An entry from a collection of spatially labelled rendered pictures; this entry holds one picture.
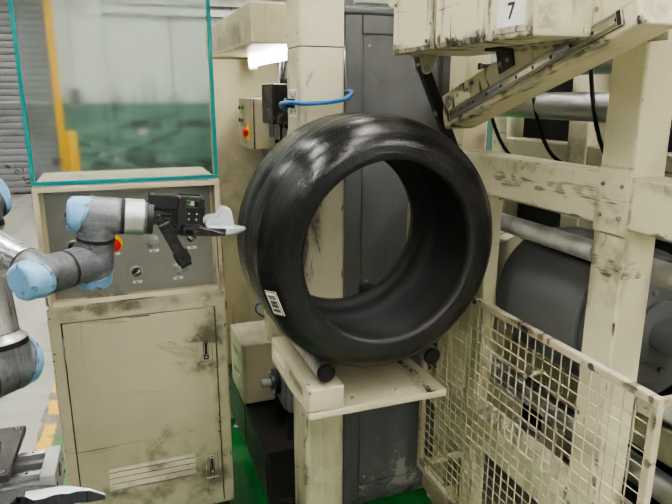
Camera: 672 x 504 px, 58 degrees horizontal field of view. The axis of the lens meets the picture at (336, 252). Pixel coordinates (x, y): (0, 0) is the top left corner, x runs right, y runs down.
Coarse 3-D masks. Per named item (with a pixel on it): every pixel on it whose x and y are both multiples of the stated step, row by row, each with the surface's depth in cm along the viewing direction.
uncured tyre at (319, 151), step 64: (320, 128) 135; (384, 128) 131; (256, 192) 137; (320, 192) 127; (448, 192) 163; (256, 256) 132; (448, 256) 166; (320, 320) 134; (384, 320) 168; (448, 320) 147
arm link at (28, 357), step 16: (0, 192) 142; (0, 208) 143; (0, 224) 143; (0, 288) 144; (0, 304) 144; (0, 320) 144; (16, 320) 149; (0, 336) 145; (16, 336) 147; (0, 352) 144; (16, 352) 146; (32, 352) 151; (0, 368) 143; (16, 368) 146; (32, 368) 150; (16, 384) 147
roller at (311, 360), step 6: (300, 348) 155; (300, 354) 155; (306, 354) 151; (306, 360) 150; (312, 360) 147; (318, 360) 145; (324, 360) 145; (312, 366) 146; (318, 366) 143; (324, 366) 143; (330, 366) 143; (318, 372) 143; (324, 372) 143; (330, 372) 143; (318, 378) 143; (324, 378) 143; (330, 378) 144
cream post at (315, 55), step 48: (288, 0) 165; (336, 0) 160; (288, 48) 169; (336, 48) 163; (288, 96) 173; (336, 96) 166; (336, 192) 173; (336, 240) 176; (336, 288) 180; (336, 432) 192; (336, 480) 196
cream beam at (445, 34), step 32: (416, 0) 152; (448, 0) 138; (480, 0) 127; (544, 0) 112; (576, 0) 114; (416, 32) 153; (448, 32) 139; (480, 32) 128; (512, 32) 118; (544, 32) 113; (576, 32) 116
